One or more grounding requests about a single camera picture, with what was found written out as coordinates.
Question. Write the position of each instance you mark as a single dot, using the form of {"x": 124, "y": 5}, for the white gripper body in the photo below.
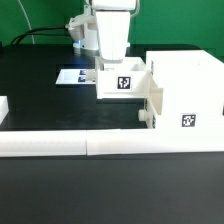
{"x": 113, "y": 31}

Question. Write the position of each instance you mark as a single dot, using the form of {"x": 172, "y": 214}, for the white drawer tray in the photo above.
{"x": 148, "y": 114}
{"x": 129, "y": 79}

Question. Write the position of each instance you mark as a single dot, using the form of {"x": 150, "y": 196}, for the white front drawer tray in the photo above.
{"x": 148, "y": 114}

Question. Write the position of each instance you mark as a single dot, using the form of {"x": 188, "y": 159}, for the white drawer cabinet box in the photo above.
{"x": 193, "y": 89}

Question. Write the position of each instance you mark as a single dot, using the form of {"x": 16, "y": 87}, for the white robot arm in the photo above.
{"x": 83, "y": 28}

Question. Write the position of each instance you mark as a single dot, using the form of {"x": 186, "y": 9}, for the white marker tag sheet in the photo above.
{"x": 76, "y": 77}

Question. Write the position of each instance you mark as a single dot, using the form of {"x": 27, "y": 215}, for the white front wall bar right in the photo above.
{"x": 146, "y": 141}

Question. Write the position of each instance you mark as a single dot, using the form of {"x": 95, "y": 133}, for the white side wall bar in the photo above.
{"x": 3, "y": 108}

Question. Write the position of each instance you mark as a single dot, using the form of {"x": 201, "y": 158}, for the white front wall bar left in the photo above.
{"x": 42, "y": 143}

